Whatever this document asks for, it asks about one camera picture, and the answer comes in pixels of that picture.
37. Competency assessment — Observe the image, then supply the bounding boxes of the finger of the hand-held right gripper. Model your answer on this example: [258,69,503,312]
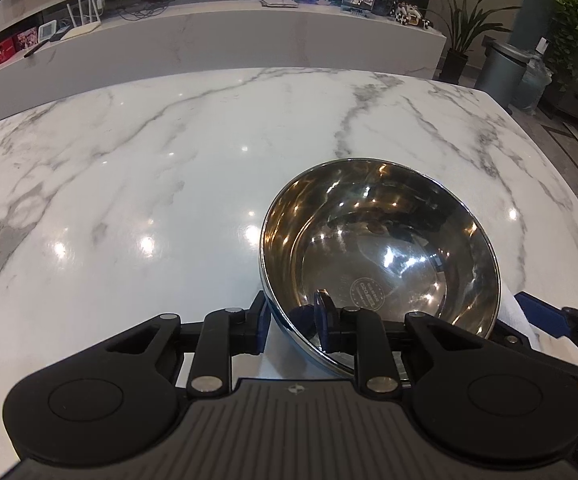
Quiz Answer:
[516,291,578,347]
[491,322,578,389]

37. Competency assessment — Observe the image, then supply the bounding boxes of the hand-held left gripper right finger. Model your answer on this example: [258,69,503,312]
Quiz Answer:
[313,289,492,397]

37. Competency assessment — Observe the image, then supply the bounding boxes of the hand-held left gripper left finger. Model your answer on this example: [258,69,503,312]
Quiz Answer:
[104,290,273,397]

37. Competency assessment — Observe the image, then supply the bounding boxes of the white paper towel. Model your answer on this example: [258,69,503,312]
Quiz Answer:
[496,282,542,352]

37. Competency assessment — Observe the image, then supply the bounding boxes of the blue steel bowl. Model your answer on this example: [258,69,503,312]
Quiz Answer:
[258,158,502,379]

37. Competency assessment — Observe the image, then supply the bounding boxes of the clear plastic bag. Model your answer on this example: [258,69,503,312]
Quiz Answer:
[511,55,554,111]

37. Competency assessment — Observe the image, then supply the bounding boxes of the grey trash can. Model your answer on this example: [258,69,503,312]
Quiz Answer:
[476,40,532,109]

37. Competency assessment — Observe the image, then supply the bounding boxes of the potted long-leaf plant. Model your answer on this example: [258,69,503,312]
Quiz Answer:
[429,0,520,84]

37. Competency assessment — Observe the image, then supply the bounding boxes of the long marble console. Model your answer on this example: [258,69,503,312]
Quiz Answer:
[0,0,448,134]

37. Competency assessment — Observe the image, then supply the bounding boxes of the black and white figurines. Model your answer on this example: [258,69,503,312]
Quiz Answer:
[393,2,435,30]

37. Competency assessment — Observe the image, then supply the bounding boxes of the white router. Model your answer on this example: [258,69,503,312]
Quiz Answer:
[62,0,103,41]

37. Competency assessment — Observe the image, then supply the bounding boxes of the black cables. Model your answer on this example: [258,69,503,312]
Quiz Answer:
[119,0,171,19]

